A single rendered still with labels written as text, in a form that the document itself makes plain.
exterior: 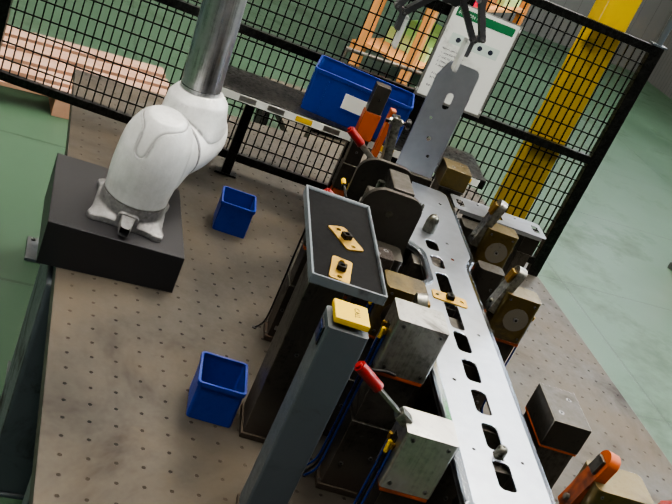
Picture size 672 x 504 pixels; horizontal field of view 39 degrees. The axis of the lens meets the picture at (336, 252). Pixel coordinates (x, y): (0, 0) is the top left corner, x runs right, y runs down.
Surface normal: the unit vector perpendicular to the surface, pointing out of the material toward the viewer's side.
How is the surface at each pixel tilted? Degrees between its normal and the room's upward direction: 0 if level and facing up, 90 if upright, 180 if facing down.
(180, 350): 0
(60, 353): 0
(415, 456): 90
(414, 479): 90
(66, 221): 4
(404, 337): 90
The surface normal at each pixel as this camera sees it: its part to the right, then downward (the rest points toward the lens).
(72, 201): 0.42, -0.79
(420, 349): 0.05, 0.47
